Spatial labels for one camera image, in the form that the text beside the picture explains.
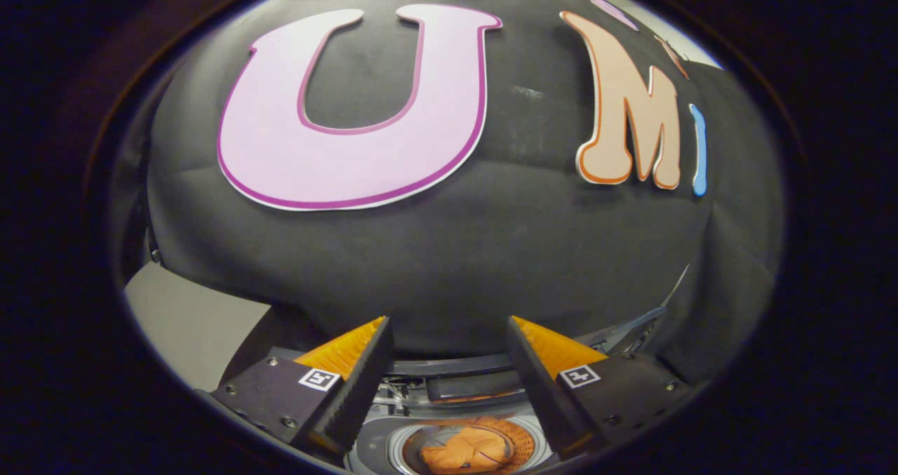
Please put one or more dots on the dark transparent washing machine lid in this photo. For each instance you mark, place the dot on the dark transparent washing machine lid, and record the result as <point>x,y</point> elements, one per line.
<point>449,364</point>

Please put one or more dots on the beige cabinet with dark frame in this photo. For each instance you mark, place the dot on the beige cabinet with dark frame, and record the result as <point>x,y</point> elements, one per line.
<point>189,320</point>

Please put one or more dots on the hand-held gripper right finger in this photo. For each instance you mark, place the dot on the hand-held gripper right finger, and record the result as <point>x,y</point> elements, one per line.
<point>537,384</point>

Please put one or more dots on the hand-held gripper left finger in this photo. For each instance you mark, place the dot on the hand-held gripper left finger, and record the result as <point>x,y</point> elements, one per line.
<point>361,384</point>

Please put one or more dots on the orange button shirt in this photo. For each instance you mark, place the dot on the orange button shirt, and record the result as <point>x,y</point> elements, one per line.
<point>463,450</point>

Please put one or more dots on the grey washing machine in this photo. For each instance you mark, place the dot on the grey washing machine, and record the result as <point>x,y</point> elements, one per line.
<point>449,408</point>

